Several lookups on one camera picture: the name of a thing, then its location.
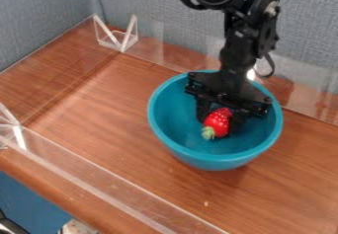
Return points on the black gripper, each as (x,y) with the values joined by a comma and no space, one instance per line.
(227,88)

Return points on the red toy strawberry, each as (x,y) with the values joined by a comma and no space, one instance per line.
(217,124)

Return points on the blue plastic bowl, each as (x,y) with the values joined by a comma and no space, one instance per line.
(222,141)

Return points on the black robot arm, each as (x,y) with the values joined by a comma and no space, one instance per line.
(251,37)

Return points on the clear acrylic back barrier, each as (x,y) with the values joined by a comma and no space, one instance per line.
(305,87)

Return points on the clear acrylic barrier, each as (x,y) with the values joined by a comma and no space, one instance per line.
(305,87)
(98,196)

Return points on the clear acrylic front barrier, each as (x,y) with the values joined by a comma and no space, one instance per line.
(98,196)

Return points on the clear acrylic corner bracket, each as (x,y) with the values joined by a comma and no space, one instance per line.
(117,39)

